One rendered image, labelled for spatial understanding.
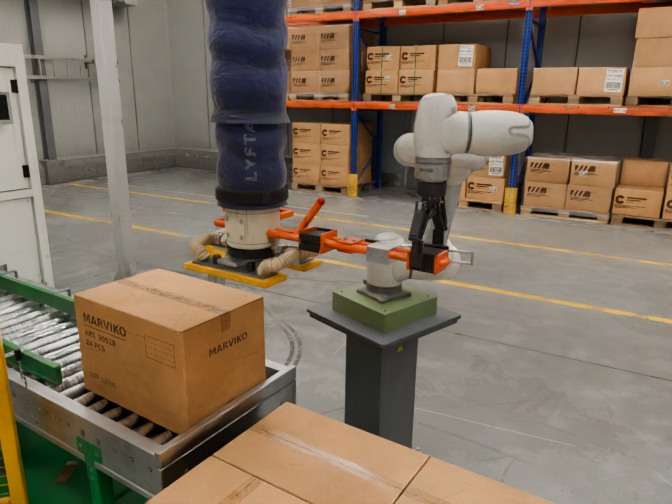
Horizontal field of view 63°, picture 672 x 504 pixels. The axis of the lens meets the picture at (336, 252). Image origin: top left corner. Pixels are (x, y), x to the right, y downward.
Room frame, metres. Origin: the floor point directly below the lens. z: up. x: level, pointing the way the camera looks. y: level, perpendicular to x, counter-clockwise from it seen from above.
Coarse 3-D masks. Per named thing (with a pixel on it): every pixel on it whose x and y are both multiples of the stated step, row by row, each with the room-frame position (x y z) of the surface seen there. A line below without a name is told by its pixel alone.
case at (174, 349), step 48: (96, 288) 2.01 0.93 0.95; (144, 288) 2.01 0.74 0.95; (192, 288) 2.02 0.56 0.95; (96, 336) 1.88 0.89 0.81; (144, 336) 1.72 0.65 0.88; (192, 336) 1.65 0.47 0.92; (240, 336) 1.84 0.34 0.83; (96, 384) 1.90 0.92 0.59; (144, 384) 1.73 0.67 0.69; (192, 384) 1.64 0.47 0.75; (240, 384) 1.83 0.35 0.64
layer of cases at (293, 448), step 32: (288, 416) 1.78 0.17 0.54; (320, 416) 1.78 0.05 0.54; (224, 448) 1.58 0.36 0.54; (256, 448) 1.58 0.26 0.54; (288, 448) 1.58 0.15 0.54; (320, 448) 1.59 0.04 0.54; (352, 448) 1.59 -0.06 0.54; (384, 448) 1.59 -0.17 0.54; (192, 480) 1.42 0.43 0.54; (224, 480) 1.42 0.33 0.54; (256, 480) 1.42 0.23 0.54; (288, 480) 1.43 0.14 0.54; (320, 480) 1.43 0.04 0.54; (352, 480) 1.43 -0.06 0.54; (384, 480) 1.43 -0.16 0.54; (416, 480) 1.43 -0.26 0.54; (448, 480) 1.44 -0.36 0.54; (480, 480) 1.44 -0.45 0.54
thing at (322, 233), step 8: (304, 232) 1.57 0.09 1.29; (312, 232) 1.58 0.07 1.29; (320, 232) 1.58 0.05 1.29; (328, 232) 1.54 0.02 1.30; (336, 232) 1.58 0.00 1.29; (304, 240) 1.54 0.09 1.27; (312, 240) 1.52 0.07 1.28; (320, 240) 1.51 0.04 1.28; (304, 248) 1.53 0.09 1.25; (312, 248) 1.52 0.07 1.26; (320, 248) 1.51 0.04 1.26; (328, 248) 1.54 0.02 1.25
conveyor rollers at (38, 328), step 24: (0, 312) 2.74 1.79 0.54; (24, 312) 2.75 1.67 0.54; (48, 312) 2.77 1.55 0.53; (24, 336) 2.43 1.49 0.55; (48, 336) 2.42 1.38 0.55; (72, 336) 2.43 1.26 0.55; (72, 360) 2.21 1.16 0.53; (48, 384) 2.02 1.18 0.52; (72, 384) 2.02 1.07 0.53; (96, 408) 1.82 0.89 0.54; (120, 408) 1.81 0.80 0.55; (144, 432) 1.67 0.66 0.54; (168, 432) 1.66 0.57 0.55
